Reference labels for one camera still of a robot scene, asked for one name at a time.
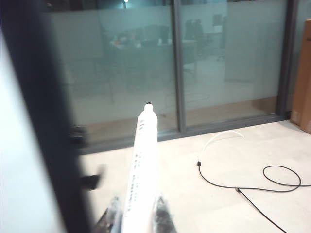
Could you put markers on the white marker pen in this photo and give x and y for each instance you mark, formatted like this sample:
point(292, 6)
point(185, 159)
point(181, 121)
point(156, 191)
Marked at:
point(143, 157)

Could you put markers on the whiteboard with black frame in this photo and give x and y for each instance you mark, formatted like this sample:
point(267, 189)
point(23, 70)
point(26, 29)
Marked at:
point(14, 121)

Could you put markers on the whiteboard stand foot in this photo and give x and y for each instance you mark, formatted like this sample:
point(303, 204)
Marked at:
point(91, 180)

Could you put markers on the brown cardboard box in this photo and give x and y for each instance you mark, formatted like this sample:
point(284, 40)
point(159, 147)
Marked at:
point(303, 85)

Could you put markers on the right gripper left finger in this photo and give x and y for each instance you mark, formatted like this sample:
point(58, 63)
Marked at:
point(113, 218)

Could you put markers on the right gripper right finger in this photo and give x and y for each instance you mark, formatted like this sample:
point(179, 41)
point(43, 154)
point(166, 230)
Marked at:
point(162, 218)

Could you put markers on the frosted glass partition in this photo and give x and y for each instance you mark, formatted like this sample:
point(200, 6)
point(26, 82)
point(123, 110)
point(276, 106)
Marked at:
point(230, 60)

